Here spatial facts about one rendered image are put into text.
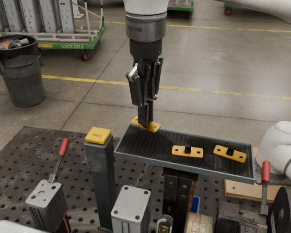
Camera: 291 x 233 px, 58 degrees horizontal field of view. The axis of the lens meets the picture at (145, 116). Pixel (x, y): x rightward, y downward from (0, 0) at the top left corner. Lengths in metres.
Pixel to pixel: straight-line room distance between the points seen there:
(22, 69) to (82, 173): 1.94
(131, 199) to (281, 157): 0.73
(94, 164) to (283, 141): 0.77
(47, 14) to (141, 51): 4.16
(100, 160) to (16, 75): 2.39
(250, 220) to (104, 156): 0.43
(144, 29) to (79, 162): 0.95
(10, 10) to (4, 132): 2.48
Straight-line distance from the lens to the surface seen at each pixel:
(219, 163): 0.72
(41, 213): 0.81
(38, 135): 1.64
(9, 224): 0.86
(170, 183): 0.80
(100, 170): 0.85
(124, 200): 0.68
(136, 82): 0.61
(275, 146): 1.24
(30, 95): 3.24
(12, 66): 3.05
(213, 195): 1.25
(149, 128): 0.71
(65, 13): 4.59
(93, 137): 0.79
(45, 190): 0.82
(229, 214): 0.71
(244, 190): 1.28
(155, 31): 0.57
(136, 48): 0.59
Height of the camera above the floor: 1.65
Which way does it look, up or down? 35 degrees down
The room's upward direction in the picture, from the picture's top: straight up
